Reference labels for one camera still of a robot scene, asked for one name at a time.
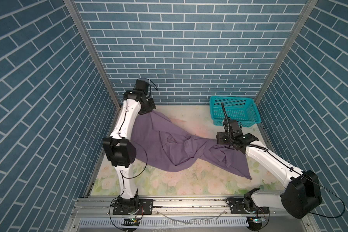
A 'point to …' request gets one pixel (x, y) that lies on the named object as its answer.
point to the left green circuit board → (134, 222)
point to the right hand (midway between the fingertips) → (219, 134)
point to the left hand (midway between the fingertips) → (152, 108)
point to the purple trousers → (158, 146)
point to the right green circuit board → (255, 219)
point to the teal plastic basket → (242, 109)
